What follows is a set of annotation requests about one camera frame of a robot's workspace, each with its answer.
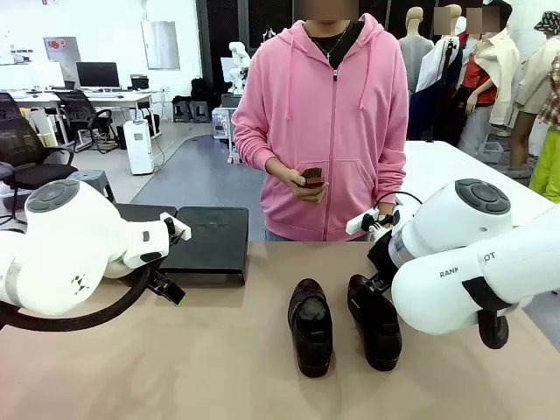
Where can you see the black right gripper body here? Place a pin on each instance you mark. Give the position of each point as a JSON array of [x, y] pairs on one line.
[[382, 256]]

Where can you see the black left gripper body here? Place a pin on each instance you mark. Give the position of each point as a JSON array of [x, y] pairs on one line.
[[159, 276]]

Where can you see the black leather dress shoe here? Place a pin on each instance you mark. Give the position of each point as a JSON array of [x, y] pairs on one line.
[[378, 328], [311, 337]]

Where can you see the brown shoe brush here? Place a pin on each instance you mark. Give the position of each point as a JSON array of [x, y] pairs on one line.
[[312, 176]]

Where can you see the pink-sleeved left forearm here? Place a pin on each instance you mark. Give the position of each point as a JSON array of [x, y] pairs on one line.
[[394, 175]]

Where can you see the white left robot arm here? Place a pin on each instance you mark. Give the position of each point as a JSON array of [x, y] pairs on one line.
[[65, 245]]

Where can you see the pink-sleeved right forearm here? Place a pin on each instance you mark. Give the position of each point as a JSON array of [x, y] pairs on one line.
[[258, 153]]

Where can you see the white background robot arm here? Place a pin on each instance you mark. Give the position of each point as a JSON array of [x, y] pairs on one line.
[[240, 61]]

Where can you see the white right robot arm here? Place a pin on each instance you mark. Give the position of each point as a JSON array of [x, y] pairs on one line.
[[459, 227]]

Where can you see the person's right hand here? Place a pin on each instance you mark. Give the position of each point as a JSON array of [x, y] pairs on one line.
[[291, 181]]

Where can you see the white side table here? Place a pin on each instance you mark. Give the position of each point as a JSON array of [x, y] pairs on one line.
[[437, 175]]

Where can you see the gray plastic stool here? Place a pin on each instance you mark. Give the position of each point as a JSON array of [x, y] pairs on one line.
[[92, 179]]

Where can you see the white air purifier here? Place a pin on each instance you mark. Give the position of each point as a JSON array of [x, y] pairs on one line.
[[139, 149]]

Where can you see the person in pink hoodie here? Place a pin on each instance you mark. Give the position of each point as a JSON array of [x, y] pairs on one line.
[[324, 131]]

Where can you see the clear plastic storage box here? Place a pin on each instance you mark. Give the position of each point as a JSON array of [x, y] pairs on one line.
[[491, 153]]

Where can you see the equipment cart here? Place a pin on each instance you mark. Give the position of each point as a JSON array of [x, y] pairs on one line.
[[223, 122]]

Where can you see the neon yellow garment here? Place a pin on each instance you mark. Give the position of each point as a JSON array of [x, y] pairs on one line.
[[549, 170]]

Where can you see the black mesh office chair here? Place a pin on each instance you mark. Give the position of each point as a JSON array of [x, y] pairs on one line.
[[74, 109], [24, 140]]

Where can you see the white office desk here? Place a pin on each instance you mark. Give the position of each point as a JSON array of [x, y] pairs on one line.
[[109, 95]]

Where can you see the black backpack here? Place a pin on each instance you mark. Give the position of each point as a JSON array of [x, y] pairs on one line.
[[200, 89]]

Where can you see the mannequin in white navy jacket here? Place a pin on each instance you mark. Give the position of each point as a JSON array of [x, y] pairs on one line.
[[439, 65]]

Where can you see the mannequin in red top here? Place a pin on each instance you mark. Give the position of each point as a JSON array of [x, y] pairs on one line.
[[481, 83]]

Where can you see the mannequin in gray shirt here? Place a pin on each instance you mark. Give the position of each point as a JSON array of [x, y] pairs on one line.
[[415, 57]]

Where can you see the black computer monitor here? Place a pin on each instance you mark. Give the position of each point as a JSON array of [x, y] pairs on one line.
[[97, 74]]

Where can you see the mannequin in beige coat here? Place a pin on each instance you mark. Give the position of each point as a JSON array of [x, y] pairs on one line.
[[536, 83]]

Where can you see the patterned bucket hat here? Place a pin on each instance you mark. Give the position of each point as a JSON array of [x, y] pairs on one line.
[[549, 21]]

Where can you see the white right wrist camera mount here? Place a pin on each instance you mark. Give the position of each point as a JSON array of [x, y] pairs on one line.
[[361, 222]]

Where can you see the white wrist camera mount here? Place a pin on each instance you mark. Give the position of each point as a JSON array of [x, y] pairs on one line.
[[181, 232], [361, 222]]

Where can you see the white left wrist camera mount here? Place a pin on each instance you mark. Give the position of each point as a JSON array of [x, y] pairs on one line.
[[181, 232]]

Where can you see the white wall board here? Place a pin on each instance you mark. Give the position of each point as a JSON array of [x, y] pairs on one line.
[[161, 44]]

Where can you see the gray wall panel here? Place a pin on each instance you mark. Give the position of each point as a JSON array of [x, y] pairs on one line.
[[61, 48]]

